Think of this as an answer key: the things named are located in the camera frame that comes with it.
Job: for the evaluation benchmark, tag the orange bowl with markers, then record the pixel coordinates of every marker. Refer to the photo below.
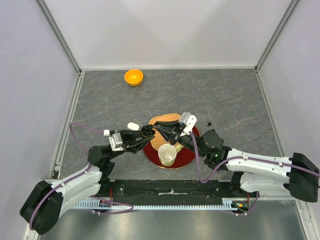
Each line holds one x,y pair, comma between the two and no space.
134,77

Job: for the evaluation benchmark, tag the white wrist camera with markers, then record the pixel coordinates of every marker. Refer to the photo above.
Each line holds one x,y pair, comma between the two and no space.
187,121
115,140

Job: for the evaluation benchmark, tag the red round plate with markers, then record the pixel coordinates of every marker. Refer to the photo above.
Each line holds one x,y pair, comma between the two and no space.
183,158

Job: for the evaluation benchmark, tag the woven bamboo tray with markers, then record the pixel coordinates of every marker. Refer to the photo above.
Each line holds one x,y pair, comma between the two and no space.
158,141

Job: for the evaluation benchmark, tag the white earbud charging case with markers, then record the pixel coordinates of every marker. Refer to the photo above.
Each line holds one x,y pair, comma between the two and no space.
133,126

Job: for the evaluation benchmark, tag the black earbud charging case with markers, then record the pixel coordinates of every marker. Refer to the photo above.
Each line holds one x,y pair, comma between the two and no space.
148,131

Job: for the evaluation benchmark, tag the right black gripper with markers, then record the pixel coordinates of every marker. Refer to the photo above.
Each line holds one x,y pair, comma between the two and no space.
174,126

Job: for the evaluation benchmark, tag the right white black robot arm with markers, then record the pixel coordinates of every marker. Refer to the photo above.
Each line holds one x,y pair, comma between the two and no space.
295,175

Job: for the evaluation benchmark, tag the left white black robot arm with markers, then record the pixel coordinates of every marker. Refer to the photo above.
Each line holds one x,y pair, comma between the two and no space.
48,201

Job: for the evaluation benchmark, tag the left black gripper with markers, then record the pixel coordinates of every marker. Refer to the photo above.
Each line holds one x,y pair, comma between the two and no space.
129,137

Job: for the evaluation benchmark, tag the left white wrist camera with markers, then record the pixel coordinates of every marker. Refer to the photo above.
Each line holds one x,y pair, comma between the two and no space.
115,140

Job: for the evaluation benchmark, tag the white slotted cable duct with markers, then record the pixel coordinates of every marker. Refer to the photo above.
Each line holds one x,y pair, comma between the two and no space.
99,205

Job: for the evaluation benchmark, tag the cream mug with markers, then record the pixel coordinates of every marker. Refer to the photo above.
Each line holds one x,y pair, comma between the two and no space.
167,154

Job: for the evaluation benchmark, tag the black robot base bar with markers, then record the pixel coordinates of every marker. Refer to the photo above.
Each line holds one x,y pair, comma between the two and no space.
124,188

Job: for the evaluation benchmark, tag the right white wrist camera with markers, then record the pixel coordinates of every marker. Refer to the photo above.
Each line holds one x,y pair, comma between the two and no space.
187,121

